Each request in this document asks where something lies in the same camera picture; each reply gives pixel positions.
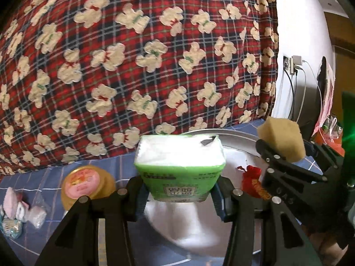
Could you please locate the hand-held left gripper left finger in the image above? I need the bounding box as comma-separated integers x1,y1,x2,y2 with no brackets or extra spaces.
35,176,147,266

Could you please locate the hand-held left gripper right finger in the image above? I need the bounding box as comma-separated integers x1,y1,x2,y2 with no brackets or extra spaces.
211,177,322,266

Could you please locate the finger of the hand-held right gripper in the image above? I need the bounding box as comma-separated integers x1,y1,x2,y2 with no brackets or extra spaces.
303,139,347,178
255,139,328,209

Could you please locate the yellow sponge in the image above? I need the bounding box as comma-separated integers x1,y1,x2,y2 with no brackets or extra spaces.
257,117,306,163

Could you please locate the round silver metal tray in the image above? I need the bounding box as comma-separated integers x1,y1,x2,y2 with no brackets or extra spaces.
144,127,278,266

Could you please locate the green tissue pack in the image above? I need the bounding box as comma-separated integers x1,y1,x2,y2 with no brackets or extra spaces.
134,134,226,203

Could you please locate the red candy wrapper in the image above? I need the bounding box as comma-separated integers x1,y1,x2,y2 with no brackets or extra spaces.
237,165,273,200

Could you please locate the yellow jelly cup pink lid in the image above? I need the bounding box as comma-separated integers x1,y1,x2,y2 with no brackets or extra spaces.
61,165,116,211

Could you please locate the blue checked bed sheet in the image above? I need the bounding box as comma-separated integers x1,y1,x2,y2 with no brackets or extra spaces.
0,118,347,266

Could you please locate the white pink wrapped sock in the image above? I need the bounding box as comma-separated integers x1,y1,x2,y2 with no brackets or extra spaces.
26,194,47,230

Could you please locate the light blue wrapped sock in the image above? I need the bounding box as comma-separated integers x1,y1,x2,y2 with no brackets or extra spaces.
1,217,23,239

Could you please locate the red plaid bear blanket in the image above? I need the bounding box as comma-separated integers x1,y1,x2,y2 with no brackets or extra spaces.
0,0,279,176

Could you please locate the black cable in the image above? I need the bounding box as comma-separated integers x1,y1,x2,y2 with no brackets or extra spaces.
282,68,296,121

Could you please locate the white charging cable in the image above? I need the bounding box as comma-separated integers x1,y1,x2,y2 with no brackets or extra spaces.
294,59,326,122

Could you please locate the white wall charger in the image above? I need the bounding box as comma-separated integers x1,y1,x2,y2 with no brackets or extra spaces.
283,55,304,74

